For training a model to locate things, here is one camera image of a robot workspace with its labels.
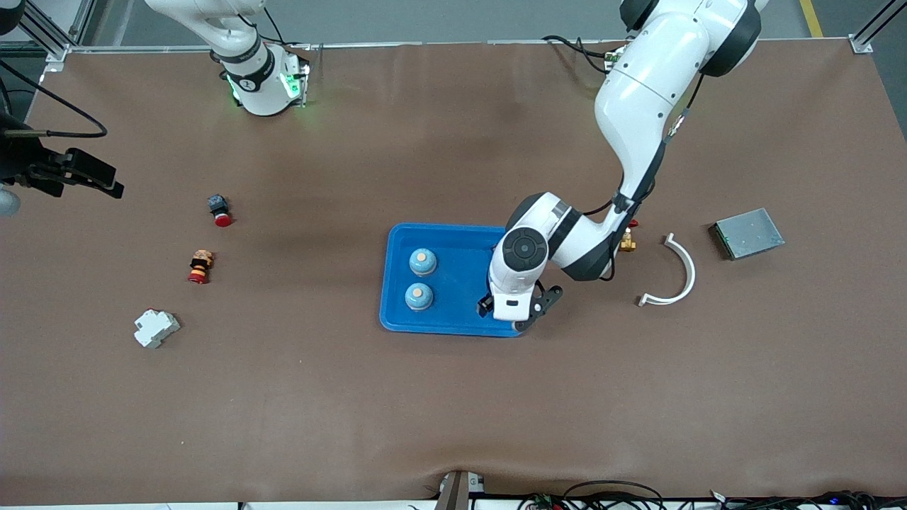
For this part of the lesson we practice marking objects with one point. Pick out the grey metal power supply box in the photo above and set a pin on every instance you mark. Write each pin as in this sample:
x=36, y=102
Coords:
x=749, y=234

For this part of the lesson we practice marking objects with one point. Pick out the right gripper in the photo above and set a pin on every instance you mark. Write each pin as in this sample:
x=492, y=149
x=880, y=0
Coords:
x=17, y=160

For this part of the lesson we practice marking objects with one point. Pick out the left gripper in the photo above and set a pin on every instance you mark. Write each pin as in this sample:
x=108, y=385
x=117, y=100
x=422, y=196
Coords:
x=486, y=305

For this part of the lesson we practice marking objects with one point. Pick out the red black push button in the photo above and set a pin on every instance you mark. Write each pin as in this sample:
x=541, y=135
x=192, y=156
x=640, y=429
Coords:
x=221, y=212

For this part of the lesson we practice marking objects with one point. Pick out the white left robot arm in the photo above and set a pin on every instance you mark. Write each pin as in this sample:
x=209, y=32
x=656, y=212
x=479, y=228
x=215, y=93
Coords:
x=645, y=92

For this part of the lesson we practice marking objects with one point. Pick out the brown table cover mat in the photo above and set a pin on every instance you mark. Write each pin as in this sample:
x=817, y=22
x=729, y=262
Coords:
x=453, y=411

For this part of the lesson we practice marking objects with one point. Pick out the white circuit breaker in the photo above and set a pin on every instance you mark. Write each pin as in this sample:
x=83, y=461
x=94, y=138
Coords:
x=156, y=329

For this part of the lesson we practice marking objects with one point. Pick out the red yellow stacked push button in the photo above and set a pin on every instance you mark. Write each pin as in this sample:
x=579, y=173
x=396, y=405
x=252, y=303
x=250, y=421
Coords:
x=200, y=268

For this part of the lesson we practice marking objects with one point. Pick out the white curved plastic bracket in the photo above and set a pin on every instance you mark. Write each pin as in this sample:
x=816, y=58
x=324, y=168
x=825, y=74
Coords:
x=691, y=275

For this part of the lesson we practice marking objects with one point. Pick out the blue call bell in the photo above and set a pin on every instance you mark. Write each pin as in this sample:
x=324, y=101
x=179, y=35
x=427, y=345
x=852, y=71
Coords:
x=419, y=297
x=423, y=263

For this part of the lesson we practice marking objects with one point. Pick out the blue plastic tray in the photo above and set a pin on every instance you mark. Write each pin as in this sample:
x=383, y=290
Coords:
x=460, y=283

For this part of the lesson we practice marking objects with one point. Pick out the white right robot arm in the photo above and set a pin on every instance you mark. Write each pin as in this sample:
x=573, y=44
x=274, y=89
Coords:
x=258, y=78

